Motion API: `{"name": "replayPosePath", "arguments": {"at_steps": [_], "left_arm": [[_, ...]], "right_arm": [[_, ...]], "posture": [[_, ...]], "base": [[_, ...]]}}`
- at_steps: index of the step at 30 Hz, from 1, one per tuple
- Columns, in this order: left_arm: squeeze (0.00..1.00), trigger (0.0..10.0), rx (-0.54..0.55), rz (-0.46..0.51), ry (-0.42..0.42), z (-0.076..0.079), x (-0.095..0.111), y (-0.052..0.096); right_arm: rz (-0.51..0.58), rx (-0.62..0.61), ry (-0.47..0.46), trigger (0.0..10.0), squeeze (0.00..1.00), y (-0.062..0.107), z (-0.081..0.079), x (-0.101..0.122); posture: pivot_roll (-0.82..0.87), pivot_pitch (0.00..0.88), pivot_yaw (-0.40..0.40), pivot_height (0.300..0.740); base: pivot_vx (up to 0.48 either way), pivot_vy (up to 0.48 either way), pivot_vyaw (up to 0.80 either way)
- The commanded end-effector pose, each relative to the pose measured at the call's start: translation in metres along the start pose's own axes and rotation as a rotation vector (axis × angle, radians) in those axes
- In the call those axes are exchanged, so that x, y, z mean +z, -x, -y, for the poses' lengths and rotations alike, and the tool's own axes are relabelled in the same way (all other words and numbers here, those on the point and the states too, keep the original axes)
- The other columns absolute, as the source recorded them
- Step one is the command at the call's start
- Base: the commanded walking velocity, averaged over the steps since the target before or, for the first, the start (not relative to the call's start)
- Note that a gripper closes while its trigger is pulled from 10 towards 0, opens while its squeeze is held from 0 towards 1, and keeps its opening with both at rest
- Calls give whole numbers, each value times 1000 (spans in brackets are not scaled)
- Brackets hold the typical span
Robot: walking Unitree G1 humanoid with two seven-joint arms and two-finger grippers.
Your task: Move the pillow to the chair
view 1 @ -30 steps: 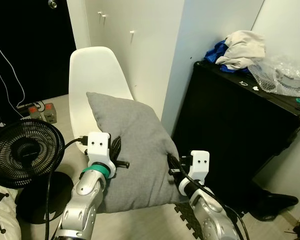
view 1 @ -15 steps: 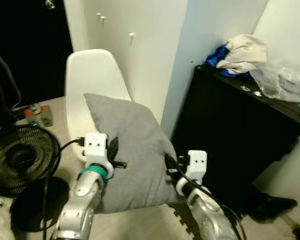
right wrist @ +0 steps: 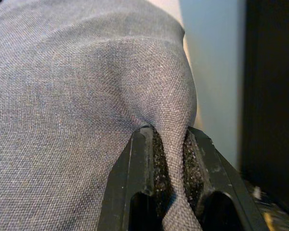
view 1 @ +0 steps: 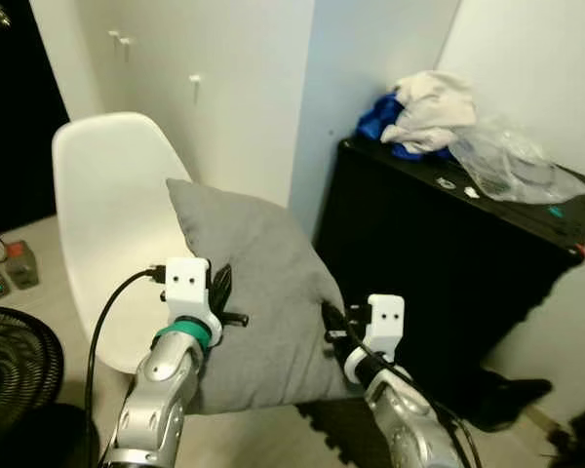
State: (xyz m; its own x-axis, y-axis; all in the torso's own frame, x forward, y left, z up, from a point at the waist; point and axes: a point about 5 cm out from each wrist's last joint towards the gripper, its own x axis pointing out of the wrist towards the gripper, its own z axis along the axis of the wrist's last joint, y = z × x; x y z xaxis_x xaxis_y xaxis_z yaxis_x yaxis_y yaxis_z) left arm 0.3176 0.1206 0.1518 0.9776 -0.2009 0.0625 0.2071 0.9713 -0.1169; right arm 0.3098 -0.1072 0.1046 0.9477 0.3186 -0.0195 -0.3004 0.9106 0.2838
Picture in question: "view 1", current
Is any grey square pillow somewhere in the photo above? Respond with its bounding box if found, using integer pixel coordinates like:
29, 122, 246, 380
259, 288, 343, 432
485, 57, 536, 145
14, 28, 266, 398
166, 178, 364, 416

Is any white plastic shell chair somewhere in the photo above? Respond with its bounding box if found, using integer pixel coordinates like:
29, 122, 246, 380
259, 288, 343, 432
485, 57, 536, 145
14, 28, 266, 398
52, 112, 208, 377

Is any black cabinet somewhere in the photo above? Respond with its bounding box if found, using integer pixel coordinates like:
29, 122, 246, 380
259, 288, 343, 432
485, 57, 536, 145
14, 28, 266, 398
312, 135, 585, 393

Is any black shoe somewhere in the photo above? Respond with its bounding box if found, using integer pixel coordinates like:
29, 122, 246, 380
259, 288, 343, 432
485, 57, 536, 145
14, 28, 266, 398
468, 369, 555, 432

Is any grey charger with red top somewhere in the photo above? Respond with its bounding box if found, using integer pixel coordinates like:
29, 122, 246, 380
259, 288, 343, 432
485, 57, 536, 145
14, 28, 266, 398
5, 241, 40, 291

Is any blue crumpled cloth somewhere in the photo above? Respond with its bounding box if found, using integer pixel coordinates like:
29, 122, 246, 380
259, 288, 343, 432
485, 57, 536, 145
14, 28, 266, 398
358, 91, 459, 163

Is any black floor fan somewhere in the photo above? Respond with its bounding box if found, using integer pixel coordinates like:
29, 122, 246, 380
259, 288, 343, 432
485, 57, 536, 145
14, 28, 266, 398
0, 305, 89, 468

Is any clear plastic bag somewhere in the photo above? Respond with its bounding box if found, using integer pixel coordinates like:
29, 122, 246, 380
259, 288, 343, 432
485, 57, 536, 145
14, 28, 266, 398
450, 117, 585, 206

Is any beige crumpled cloth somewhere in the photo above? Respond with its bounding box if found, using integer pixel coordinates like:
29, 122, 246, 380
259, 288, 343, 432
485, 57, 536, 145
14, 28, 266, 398
380, 70, 479, 155

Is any dark door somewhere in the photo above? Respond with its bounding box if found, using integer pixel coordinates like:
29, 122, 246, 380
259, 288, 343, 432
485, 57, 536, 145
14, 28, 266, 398
0, 0, 69, 240

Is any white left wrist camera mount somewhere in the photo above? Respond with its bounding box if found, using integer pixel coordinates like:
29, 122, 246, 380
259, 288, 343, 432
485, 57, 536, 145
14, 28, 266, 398
163, 257, 221, 329

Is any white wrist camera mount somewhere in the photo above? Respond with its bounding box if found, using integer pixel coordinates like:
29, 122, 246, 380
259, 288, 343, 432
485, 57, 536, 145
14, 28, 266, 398
163, 257, 221, 329
346, 294, 408, 381

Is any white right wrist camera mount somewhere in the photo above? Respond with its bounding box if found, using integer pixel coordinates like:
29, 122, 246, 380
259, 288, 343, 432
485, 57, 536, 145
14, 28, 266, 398
346, 294, 408, 381

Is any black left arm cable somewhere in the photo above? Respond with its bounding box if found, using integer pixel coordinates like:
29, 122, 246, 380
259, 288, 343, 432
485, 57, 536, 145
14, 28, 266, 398
83, 263, 169, 468

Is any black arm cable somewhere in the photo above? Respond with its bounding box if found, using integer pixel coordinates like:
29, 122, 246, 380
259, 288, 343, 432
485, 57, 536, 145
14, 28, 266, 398
343, 336, 485, 468
83, 263, 169, 468

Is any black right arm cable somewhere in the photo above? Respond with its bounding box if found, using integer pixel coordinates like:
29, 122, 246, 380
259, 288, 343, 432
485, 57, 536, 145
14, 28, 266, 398
343, 336, 485, 468

